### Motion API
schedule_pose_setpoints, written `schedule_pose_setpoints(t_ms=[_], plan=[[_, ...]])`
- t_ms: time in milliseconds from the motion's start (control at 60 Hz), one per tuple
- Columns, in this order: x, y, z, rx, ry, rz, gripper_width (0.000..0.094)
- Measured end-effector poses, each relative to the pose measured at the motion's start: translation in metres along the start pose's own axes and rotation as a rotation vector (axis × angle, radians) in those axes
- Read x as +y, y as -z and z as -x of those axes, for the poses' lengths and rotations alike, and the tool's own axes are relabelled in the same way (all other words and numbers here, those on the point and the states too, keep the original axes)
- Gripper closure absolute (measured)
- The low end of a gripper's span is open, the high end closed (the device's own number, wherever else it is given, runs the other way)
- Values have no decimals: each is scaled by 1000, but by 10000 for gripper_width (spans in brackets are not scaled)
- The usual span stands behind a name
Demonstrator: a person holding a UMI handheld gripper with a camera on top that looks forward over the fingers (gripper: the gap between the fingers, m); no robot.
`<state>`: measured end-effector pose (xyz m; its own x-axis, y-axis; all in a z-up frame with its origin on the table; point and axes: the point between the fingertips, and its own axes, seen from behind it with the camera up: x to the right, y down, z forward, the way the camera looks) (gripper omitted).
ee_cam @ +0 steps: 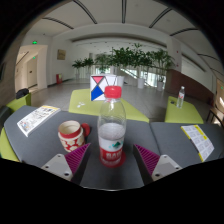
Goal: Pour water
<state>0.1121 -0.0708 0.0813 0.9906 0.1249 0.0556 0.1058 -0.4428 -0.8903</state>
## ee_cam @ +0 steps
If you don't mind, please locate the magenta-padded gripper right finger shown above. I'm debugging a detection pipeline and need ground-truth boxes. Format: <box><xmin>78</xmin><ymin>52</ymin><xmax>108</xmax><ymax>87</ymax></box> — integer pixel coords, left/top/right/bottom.
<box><xmin>132</xmin><ymin>143</ymin><xmax>184</xmax><ymax>186</ymax></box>

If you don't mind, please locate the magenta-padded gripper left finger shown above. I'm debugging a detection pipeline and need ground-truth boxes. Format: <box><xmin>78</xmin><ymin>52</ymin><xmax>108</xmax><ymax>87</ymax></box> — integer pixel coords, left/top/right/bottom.
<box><xmin>41</xmin><ymin>142</ymin><xmax>93</xmax><ymax>186</ymax></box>

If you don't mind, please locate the clear red-capped water bottle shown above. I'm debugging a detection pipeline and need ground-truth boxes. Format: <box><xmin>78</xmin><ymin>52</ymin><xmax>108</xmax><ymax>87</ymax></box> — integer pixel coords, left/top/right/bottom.
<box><xmin>96</xmin><ymin>85</ymin><xmax>128</xmax><ymax>168</ymax></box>

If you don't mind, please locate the small clear water bottle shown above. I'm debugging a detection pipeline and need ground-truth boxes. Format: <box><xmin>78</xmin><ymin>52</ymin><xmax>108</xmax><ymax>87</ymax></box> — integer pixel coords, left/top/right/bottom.
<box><xmin>175</xmin><ymin>85</ymin><xmax>187</xmax><ymax>110</ymax></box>

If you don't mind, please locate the red mug with white flowers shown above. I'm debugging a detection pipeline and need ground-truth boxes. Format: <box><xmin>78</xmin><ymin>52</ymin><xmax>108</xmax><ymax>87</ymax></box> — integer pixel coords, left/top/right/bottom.
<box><xmin>57</xmin><ymin>119</ymin><xmax>92</xmax><ymax>154</ymax></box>

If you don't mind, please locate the yellow-edged printed booklet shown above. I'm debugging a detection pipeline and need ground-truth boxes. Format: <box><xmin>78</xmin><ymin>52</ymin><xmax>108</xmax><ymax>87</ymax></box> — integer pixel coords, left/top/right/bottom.
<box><xmin>180</xmin><ymin>123</ymin><xmax>216</xmax><ymax>163</ymax></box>

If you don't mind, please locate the white printed booklet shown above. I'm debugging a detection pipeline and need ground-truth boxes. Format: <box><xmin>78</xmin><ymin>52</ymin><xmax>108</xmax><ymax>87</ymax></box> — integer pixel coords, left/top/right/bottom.
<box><xmin>16</xmin><ymin>104</ymin><xmax>62</xmax><ymax>138</ymax></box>

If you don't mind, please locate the yellow-green seat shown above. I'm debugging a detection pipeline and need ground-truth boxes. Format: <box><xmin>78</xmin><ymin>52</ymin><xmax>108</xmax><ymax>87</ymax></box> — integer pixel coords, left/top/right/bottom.
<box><xmin>0</xmin><ymin>92</ymin><xmax>33</xmax><ymax>158</ymax></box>

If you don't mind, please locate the wooden bench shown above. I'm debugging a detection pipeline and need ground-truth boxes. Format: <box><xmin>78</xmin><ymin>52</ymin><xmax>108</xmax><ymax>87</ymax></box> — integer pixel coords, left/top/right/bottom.
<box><xmin>206</xmin><ymin>105</ymin><xmax>224</xmax><ymax>127</ymax></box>

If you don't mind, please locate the dark grey seat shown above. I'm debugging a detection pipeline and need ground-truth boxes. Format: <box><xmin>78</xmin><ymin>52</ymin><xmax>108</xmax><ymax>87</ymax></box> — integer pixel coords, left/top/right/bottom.
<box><xmin>0</xmin><ymin>105</ymin><xmax>13</xmax><ymax>128</ymax></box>

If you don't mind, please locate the white red blue geometric box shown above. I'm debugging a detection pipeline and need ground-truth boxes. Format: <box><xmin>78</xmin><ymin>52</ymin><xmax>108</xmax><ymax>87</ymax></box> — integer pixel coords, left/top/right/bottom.
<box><xmin>89</xmin><ymin>74</ymin><xmax>119</xmax><ymax>102</ymax></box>

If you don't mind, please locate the black bag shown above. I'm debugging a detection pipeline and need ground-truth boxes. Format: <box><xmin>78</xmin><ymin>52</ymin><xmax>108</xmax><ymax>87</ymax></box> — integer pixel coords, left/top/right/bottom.
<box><xmin>15</xmin><ymin>87</ymin><xmax>31</xmax><ymax>100</ymax></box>

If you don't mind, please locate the red fire extinguisher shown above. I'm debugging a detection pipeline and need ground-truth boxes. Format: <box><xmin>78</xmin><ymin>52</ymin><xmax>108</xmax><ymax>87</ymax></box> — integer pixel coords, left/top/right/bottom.
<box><xmin>55</xmin><ymin>72</ymin><xmax>64</xmax><ymax>85</ymax></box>

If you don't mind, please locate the row of potted green plants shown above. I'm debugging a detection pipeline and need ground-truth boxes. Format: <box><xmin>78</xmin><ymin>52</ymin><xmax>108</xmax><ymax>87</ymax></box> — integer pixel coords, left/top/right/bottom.
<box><xmin>71</xmin><ymin>42</ymin><xmax>176</xmax><ymax>92</ymax></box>

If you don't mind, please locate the golden wall plaque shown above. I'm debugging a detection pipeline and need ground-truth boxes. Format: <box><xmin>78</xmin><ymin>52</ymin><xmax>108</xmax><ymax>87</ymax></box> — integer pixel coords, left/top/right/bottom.
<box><xmin>56</xmin><ymin>48</ymin><xmax>67</xmax><ymax>61</ymax></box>

